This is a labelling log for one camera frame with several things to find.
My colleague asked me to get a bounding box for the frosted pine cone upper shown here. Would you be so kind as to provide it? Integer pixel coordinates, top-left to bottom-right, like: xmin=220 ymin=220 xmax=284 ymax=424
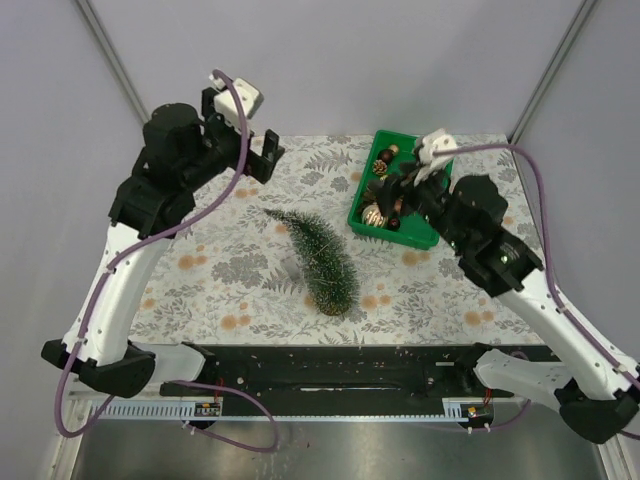
xmin=372 ymin=159 xmax=388 ymax=176

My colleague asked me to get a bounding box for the aluminium frame post left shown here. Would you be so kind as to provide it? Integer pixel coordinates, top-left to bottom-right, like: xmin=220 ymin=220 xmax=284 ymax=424
xmin=72 ymin=0 xmax=151 ymax=129

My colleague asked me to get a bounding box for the frosted pine cone lower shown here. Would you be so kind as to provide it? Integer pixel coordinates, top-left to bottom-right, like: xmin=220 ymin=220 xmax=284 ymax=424
xmin=367 ymin=179 xmax=381 ymax=195

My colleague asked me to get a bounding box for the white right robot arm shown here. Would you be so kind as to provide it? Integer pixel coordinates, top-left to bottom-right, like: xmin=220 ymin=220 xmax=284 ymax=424
xmin=369 ymin=163 xmax=639 ymax=444

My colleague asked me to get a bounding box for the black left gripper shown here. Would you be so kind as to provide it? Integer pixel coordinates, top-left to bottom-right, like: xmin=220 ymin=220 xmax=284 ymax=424
xmin=183 ymin=88 xmax=284 ymax=190

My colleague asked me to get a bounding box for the floral patterned table mat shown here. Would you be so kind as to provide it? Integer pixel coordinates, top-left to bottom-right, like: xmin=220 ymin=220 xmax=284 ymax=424
xmin=130 ymin=135 xmax=538 ymax=345

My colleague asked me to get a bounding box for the frosted pine cone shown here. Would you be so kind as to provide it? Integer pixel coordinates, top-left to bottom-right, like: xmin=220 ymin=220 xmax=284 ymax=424
xmin=367 ymin=179 xmax=381 ymax=195
xmin=372 ymin=159 xmax=388 ymax=176

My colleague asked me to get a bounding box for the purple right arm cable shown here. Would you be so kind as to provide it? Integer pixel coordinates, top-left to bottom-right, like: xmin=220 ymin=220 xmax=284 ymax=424
xmin=432 ymin=142 xmax=640 ymax=435

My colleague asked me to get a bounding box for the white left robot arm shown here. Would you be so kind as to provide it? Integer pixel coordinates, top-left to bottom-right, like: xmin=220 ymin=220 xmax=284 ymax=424
xmin=41 ymin=79 xmax=284 ymax=398

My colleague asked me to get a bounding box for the green plastic tray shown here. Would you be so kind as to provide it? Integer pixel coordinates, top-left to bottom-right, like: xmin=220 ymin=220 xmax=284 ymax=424
xmin=347 ymin=130 xmax=454 ymax=250

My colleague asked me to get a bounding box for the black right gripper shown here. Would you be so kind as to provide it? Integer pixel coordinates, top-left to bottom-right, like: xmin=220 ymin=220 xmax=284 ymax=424
xmin=364 ymin=159 xmax=467 ymax=251

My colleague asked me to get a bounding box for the silver ribbed bauble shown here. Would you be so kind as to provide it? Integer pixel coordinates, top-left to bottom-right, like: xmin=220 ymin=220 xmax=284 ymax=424
xmin=361 ymin=203 xmax=388 ymax=228

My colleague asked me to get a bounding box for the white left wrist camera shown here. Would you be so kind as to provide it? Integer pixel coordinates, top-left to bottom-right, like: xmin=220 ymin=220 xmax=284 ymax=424
xmin=208 ymin=72 xmax=266 ymax=126

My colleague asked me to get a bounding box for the small green christmas tree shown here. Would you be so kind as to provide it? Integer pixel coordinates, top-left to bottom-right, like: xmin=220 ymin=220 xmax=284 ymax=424
xmin=264 ymin=209 xmax=360 ymax=316

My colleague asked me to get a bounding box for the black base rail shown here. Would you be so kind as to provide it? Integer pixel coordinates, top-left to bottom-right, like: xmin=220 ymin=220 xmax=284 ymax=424
xmin=159 ymin=343 xmax=489 ymax=419

